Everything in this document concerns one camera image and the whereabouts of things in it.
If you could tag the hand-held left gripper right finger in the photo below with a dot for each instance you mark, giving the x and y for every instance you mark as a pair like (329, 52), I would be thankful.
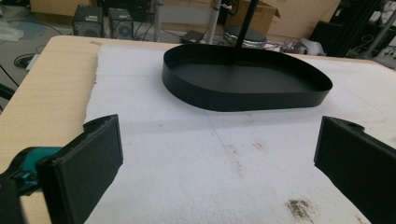
(358, 161)

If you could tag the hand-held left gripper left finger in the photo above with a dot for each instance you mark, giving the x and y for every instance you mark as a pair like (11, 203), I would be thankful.
(81, 168)

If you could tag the crumpled white paper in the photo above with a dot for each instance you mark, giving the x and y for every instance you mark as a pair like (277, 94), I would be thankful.
(310, 46)

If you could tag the black metal rack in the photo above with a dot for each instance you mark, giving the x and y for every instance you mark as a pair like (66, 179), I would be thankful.
(345, 28)

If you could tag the white foam mat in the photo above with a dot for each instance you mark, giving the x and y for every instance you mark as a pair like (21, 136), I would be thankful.
(218, 161)

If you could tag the black oval tray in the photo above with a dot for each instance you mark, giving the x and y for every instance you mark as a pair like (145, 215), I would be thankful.
(243, 84)

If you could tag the black speaker box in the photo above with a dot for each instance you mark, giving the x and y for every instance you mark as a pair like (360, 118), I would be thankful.
(88, 21)
(120, 24)

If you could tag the clear plastic bag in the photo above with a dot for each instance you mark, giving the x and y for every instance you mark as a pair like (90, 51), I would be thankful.
(10, 32)

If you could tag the small black flat box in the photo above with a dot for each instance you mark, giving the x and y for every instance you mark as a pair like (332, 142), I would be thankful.
(192, 36)

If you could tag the black stand pole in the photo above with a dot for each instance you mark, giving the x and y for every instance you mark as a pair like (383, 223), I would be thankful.
(246, 25)

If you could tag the brown cardboard box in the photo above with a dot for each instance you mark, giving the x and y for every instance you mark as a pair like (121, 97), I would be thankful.
(249, 15)

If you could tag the white metal pole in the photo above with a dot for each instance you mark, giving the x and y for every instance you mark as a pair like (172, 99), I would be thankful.
(213, 21)

